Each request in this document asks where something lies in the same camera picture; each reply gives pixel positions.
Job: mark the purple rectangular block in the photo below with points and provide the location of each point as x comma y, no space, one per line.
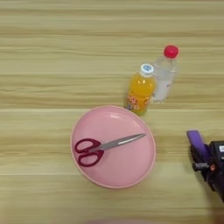
198,143

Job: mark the orange juice bottle white cap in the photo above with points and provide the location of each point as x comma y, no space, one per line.
141,90

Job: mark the clear water bottle red cap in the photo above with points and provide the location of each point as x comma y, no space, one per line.
164,77

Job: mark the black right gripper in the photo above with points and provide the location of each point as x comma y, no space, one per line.
215,178

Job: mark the pink round plate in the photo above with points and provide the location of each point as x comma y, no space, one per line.
122,163

